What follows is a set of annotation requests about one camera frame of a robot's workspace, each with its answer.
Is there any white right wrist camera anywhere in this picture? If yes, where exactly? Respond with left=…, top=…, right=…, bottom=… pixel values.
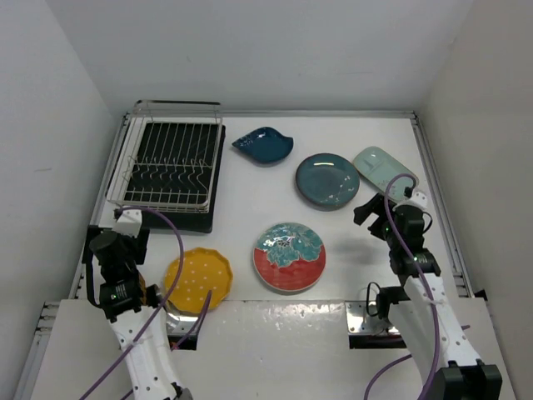
left=404, top=187, right=429, bottom=211

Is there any dark blue leaf-shaped plate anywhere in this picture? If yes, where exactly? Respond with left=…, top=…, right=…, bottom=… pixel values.
left=232, top=127, right=294, bottom=165

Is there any metal wire dish rack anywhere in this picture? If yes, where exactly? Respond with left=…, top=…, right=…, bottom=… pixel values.
left=106, top=100, right=223, bottom=213

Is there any light green oval plate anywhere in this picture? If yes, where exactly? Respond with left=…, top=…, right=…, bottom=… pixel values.
left=353, top=146, right=419, bottom=201

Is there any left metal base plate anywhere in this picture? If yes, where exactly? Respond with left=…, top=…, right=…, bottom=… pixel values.
left=166, top=312, right=198, bottom=340

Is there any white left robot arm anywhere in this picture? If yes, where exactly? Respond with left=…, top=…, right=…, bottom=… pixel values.
left=81, top=229, right=192, bottom=399

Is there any teal round plate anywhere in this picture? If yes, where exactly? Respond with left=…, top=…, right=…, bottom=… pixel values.
left=295, top=152, right=361, bottom=210

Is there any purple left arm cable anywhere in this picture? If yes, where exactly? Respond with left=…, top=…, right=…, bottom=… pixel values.
left=77, top=205, right=213, bottom=400

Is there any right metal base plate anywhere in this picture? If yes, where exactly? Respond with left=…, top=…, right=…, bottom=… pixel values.
left=345, top=301, right=400, bottom=336

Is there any red and teal floral plate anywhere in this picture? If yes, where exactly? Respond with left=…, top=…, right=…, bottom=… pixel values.
left=252, top=222, right=326, bottom=294

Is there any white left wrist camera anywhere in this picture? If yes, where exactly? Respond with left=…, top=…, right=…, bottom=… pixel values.
left=112, top=209, right=142, bottom=238

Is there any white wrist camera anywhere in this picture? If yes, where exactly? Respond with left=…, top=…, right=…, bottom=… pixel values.
left=404, top=187, right=429, bottom=211
left=112, top=209, right=142, bottom=238

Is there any yellow polka dot plate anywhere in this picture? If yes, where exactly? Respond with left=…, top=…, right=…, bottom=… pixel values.
left=168, top=247, right=233, bottom=314

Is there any black drying mat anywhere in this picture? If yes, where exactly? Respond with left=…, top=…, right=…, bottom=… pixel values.
left=107, top=121, right=226, bottom=233

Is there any metal base plate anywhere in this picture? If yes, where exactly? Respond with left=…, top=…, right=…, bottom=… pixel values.
left=345, top=301, right=400, bottom=336
left=166, top=312, right=198, bottom=340

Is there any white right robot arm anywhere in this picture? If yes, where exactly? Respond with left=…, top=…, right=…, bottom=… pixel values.
left=354, top=194, right=503, bottom=399

